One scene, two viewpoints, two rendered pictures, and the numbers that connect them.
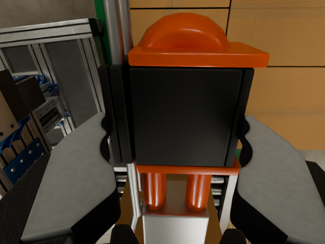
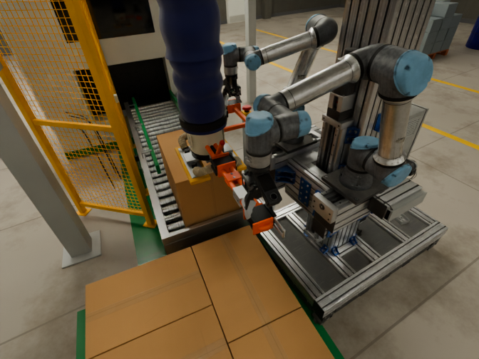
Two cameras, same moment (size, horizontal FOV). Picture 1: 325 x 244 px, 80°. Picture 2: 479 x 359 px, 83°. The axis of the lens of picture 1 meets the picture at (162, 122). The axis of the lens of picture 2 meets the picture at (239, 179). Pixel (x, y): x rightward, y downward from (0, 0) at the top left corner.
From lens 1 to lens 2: 82 cm
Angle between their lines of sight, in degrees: 25
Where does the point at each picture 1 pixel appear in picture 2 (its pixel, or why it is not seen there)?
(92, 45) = (311, 293)
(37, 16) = (367, 303)
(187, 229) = (241, 194)
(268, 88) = (168, 305)
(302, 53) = (155, 340)
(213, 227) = (182, 191)
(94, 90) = (294, 260)
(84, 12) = (333, 325)
